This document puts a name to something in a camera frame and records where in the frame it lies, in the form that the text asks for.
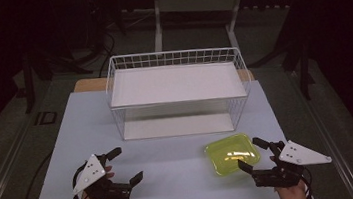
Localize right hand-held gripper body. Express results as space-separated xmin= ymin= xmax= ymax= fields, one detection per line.
xmin=248 ymin=134 xmax=336 ymax=192

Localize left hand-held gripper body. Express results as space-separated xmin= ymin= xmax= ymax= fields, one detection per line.
xmin=68 ymin=149 xmax=134 ymax=199

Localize yellow-green square plastic dish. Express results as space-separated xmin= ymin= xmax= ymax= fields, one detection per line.
xmin=202 ymin=131 xmax=263 ymax=179

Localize person's right hand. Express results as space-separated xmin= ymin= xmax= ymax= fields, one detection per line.
xmin=270 ymin=152 xmax=309 ymax=199

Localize pale blue table mat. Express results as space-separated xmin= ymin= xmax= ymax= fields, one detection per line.
xmin=13 ymin=65 xmax=315 ymax=199

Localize black floor socket box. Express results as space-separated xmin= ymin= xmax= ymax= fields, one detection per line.
xmin=32 ymin=109 xmax=60 ymax=128

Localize black stand leg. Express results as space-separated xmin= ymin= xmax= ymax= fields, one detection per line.
xmin=17 ymin=50 xmax=40 ymax=115
xmin=277 ymin=30 xmax=318 ymax=103

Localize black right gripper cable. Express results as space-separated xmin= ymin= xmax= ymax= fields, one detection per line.
xmin=299 ymin=166 xmax=316 ymax=199

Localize thin black floor cable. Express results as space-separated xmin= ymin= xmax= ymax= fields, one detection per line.
xmin=8 ymin=152 xmax=59 ymax=199

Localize white wire shelf rack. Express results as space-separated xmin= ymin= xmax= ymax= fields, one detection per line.
xmin=101 ymin=40 xmax=258 ymax=146

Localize black floor cables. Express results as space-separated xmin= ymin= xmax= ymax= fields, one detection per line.
xmin=65 ymin=25 xmax=121 ymax=81

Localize white metal stand frame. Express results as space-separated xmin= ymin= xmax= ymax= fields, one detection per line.
xmin=148 ymin=0 xmax=254 ymax=62

